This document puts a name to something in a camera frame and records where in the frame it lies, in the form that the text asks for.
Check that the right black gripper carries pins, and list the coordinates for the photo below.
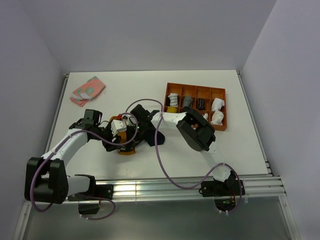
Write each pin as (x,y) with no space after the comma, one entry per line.
(138,139)

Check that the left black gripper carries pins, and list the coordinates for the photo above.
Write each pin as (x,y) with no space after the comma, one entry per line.
(117,140)

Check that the mustard yellow striped sock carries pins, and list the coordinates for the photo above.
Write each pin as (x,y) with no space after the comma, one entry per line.
(122,132)

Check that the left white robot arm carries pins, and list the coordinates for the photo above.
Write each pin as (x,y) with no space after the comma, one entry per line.
(46,176)

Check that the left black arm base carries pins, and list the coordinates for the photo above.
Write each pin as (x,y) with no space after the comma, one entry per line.
(100,193)

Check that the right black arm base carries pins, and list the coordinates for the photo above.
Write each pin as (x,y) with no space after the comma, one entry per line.
(214,188)

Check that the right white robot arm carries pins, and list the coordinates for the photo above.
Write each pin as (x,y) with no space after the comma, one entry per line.
(199,135)

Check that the pink green patterned socks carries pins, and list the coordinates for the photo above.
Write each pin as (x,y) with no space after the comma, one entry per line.
(87,92)

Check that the yellow rolled sock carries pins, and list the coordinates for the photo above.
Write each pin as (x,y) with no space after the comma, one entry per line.
(172,109)

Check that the black white striped rolled sock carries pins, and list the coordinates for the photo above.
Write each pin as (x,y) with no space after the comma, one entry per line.
(172,100)

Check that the dark grey rolled sock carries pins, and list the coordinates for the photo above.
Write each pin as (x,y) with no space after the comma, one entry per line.
(186,109)

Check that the light grey rolled sock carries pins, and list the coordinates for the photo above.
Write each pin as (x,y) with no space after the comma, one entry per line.
(187,102)

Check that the black patterned rolled sock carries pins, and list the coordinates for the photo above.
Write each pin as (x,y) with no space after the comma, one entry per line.
(201,104)

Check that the small white rolled sock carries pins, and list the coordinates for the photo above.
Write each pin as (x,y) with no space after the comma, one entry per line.
(206,116)

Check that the orange divided tray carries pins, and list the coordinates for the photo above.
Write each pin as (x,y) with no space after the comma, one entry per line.
(196,92)

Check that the lower white rolled sock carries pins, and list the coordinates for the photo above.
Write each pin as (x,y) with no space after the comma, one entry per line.
(217,118)

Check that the upper white rolled sock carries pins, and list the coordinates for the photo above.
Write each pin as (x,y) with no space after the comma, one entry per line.
(217,104)

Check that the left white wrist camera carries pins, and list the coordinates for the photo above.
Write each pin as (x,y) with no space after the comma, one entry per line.
(118,126)

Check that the aluminium front rail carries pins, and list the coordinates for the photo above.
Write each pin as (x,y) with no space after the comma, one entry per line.
(161,189)

